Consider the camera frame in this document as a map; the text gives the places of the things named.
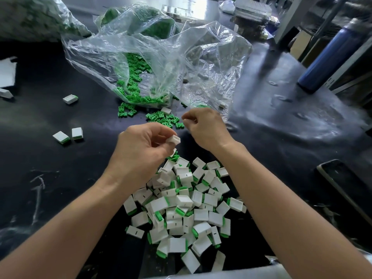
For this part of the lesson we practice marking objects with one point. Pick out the person's left hand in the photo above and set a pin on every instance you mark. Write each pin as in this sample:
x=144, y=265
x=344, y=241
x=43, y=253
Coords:
x=139, y=157

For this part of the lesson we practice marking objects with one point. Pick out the person's right hand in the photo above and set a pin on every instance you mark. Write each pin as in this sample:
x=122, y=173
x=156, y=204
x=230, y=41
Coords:
x=206, y=127

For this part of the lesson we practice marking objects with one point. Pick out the white plastic part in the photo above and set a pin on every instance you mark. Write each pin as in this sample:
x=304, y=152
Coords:
x=174, y=139

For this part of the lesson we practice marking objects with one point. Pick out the assembled white-green part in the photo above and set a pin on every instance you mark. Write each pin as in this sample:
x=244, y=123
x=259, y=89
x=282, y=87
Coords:
x=61, y=137
x=76, y=133
x=135, y=231
x=5, y=93
x=70, y=99

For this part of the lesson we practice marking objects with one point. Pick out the pile of assembled white-green pieces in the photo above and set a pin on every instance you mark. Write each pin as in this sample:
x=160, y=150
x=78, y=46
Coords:
x=185, y=209

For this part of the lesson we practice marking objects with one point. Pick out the pile of green clips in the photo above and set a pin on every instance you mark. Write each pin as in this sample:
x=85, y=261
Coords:
x=138, y=84

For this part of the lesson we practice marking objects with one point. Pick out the person's right forearm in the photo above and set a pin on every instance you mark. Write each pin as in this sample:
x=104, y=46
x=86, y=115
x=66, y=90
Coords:
x=296, y=215

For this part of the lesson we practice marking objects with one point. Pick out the person's left forearm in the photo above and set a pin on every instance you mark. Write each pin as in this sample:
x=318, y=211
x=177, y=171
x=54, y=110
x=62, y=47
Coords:
x=58, y=238

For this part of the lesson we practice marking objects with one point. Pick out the clear plastic bag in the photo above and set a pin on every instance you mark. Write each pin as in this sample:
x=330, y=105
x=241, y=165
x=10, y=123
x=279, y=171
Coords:
x=221, y=52

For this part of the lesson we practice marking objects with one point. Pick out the plastic bag full of green pieces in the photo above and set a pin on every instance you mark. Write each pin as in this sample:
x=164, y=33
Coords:
x=152, y=21

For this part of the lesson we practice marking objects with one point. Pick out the white component box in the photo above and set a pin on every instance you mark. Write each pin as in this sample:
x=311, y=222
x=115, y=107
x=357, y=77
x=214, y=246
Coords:
x=179, y=9

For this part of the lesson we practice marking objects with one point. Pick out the grey machine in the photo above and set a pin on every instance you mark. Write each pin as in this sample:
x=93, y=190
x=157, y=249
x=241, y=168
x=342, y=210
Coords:
x=253, y=13

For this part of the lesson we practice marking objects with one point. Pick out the brown cardboard box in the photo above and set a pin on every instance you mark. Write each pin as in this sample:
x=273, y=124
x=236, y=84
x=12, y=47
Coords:
x=301, y=44

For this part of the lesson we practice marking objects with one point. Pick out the blue cylinder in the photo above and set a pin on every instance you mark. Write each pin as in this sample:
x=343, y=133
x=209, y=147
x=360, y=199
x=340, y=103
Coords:
x=334, y=55

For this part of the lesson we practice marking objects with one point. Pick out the black smartphone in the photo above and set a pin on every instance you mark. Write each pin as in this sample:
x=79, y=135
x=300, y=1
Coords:
x=346, y=191

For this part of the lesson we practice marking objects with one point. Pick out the white paper sheet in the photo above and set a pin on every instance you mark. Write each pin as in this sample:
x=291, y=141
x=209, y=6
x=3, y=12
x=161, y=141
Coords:
x=7, y=72

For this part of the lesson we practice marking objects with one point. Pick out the large bag of assembled pieces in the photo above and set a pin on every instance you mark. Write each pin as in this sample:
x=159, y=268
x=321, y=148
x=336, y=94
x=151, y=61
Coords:
x=38, y=17

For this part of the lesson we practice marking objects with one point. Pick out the white metal frame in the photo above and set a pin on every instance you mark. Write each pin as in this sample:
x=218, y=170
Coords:
x=288, y=19

